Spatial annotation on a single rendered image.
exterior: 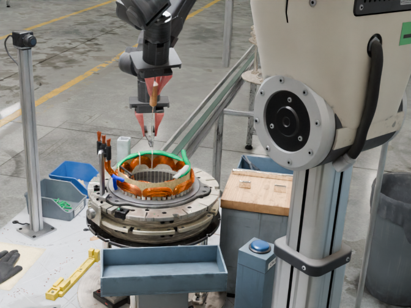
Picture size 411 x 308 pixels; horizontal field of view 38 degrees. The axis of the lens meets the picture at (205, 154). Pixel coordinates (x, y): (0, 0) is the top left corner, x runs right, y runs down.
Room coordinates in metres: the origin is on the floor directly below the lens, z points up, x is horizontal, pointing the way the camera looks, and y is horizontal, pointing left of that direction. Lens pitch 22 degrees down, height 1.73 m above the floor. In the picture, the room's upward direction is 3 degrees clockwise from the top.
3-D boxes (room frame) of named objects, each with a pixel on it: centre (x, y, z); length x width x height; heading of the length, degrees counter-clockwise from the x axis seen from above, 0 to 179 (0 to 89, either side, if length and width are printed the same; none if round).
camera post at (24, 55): (1.63, 0.51, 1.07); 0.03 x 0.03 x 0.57; 52
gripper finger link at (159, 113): (1.49, 0.15, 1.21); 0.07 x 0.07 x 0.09; 9
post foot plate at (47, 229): (1.63, 0.51, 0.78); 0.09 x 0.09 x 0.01; 52
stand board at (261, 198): (1.42, -0.15, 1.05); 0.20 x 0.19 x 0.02; 170
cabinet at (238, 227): (1.42, -0.15, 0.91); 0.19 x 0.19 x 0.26; 80
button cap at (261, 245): (1.17, -0.13, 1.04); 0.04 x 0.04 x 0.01
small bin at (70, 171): (1.94, 0.45, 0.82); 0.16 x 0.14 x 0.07; 79
